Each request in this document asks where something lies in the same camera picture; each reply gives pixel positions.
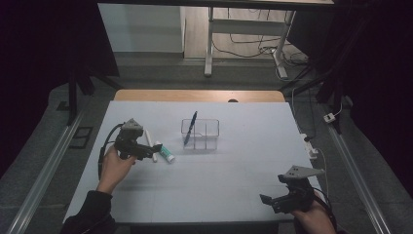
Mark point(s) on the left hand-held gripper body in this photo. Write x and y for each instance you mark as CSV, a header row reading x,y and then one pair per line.
x,y
128,146

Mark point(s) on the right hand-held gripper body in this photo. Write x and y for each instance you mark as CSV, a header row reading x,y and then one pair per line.
x,y
295,198

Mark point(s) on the white green glue stick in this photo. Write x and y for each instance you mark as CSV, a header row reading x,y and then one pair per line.
x,y
167,154

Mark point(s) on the white pen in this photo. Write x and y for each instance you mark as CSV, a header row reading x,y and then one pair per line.
x,y
148,136

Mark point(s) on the blue pen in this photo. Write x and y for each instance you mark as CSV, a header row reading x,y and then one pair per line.
x,y
191,126

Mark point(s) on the clear plastic pen organizer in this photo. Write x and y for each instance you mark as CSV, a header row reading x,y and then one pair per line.
x,y
207,135

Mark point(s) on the person's right hand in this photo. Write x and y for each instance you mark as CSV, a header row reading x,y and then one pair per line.
x,y
316,217

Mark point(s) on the person's left hand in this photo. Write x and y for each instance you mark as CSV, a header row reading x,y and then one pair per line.
x,y
112,170

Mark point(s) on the white table cover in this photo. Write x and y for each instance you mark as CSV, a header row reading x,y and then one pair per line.
x,y
253,162

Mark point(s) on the white power strip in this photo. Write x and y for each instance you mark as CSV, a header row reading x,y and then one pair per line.
x,y
310,148

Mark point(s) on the black stand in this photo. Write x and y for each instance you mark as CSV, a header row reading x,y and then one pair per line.
x,y
328,84
72,97

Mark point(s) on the white adapter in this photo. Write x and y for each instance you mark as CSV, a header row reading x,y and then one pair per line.
x,y
329,118

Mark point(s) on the white panel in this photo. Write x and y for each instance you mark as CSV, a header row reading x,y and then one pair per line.
x,y
142,29

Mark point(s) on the dark curtain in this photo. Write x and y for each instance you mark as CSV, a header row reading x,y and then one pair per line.
x,y
39,48
380,65

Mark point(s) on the aluminium rail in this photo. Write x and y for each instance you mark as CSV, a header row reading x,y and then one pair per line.
x,y
357,182
48,169

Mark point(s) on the white desk frame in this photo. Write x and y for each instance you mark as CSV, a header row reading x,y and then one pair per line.
x,y
246,26

